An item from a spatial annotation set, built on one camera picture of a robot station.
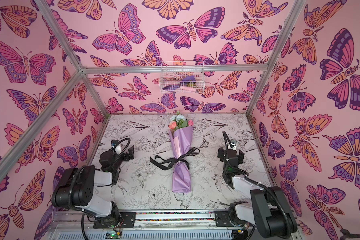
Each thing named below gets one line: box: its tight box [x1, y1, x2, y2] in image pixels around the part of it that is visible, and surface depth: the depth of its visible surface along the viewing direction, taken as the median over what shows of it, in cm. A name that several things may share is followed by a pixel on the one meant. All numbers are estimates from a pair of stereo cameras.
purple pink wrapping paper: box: [169, 126, 193, 193], surface depth 91 cm
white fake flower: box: [170, 114, 187, 122], surface depth 108 cm
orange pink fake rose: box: [168, 121, 177, 130], surface depth 111 cm
